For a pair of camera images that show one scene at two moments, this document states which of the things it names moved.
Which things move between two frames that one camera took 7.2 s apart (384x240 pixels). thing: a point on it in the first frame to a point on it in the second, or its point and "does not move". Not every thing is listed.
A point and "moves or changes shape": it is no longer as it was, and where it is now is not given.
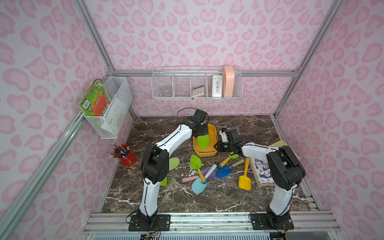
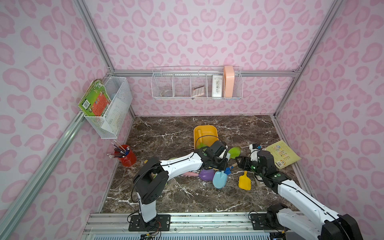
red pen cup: x=127 y=157 does not move
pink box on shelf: x=229 y=80 does not move
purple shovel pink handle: x=212 y=175 moves or changes shape
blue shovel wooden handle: x=224 y=171 does not move
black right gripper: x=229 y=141 to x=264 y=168
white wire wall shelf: x=197 y=82 does not move
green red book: x=95 y=99 does not move
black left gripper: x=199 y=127 to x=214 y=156
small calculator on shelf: x=198 y=91 does not move
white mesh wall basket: x=112 y=124 does not move
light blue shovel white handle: x=198 y=186 to x=219 y=179
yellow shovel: x=244 y=181 does not move
